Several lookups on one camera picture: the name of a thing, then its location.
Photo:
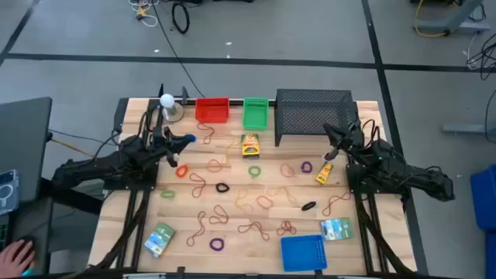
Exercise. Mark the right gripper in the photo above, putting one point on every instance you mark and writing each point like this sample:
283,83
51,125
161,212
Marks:
350,138

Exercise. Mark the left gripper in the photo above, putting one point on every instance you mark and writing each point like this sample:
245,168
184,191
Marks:
162,145

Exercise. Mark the red plastic basket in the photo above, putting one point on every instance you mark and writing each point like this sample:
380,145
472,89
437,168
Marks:
211,113

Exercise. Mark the large crayon box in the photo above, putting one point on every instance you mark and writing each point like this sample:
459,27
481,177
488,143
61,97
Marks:
250,147

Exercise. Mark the green plastic basket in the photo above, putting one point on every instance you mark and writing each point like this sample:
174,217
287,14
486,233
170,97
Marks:
255,116

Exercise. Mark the small printed cardboard pack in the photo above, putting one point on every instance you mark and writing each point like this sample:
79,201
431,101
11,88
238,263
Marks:
159,240
337,229

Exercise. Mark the blue plastic basket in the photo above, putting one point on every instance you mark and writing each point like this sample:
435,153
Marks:
302,253

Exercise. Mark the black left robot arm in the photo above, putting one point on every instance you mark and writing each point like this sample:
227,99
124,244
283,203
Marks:
97,166

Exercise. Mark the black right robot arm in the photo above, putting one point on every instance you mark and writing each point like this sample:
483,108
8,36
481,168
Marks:
410,174

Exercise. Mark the black side desk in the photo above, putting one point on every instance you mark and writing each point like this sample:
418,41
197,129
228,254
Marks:
69,197

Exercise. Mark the grey desk foot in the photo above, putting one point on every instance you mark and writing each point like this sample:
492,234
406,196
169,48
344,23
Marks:
465,128
457,25

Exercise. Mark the black mesh metal shelf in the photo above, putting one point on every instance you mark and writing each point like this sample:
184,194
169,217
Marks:
310,110

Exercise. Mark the orange rubber band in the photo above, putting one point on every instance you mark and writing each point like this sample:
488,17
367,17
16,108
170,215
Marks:
281,169
207,166
257,202

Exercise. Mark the white bulb on brass base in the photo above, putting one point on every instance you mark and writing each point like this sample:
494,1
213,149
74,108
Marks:
170,106

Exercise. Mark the small yellow crayon box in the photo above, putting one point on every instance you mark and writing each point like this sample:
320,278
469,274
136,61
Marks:
324,173

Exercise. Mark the dark grey laptop lid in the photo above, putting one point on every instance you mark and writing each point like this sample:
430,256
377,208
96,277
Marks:
23,147

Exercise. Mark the blue plastic bin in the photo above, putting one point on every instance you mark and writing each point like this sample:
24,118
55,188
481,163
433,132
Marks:
491,255
484,197

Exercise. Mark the phone in clear case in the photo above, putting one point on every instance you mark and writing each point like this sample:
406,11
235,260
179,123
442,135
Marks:
8,193

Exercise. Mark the black computer mouse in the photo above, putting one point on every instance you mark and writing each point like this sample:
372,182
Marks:
30,241

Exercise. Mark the person's hand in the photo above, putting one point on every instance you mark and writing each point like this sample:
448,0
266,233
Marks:
13,261

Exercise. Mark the black aluminium frame rail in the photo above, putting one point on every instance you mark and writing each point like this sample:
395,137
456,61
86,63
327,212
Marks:
235,102
271,276

